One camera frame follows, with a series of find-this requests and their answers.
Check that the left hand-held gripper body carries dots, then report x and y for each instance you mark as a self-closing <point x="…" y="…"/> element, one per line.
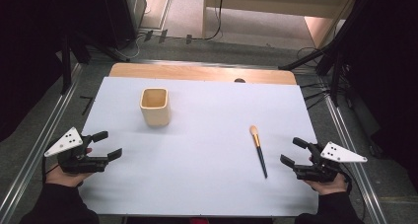
<point x="70" y="141"/>

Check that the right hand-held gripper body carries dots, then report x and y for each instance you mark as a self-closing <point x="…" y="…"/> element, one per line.
<point x="341" y="155"/>

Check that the makeup brush with gold ferrule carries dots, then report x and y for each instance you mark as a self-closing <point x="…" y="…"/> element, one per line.
<point x="259" y="151"/>

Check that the cream square ceramic cup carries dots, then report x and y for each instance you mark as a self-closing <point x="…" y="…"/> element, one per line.
<point x="156" y="117"/>

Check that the person's right hand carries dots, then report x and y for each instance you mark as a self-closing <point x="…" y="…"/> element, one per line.
<point x="328" y="187"/>

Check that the person's left hand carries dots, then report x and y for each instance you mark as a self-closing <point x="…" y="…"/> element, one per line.
<point x="65" y="179"/>

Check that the white table mat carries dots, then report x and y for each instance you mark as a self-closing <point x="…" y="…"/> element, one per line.
<point x="203" y="171"/>

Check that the black stand leg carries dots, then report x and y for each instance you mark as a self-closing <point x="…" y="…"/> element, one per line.
<point x="315" y="54"/>

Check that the black curtain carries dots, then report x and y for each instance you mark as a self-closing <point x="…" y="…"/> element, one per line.
<point x="387" y="69"/>
<point x="29" y="36"/>

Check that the black tape strip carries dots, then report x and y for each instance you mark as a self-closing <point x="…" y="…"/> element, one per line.
<point x="163" y="36"/>
<point x="148" y="35"/>
<point x="189" y="38"/>

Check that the grey cabinet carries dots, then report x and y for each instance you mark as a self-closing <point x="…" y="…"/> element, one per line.
<point x="129" y="10"/>

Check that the light wooden furniture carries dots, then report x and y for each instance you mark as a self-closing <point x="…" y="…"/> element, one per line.
<point x="263" y="2"/>

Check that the metal floor rail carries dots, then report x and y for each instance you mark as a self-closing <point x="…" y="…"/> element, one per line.
<point x="353" y="171"/>
<point x="39" y="151"/>

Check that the black stand post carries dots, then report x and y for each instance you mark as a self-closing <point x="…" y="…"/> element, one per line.
<point x="66" y="66"/>

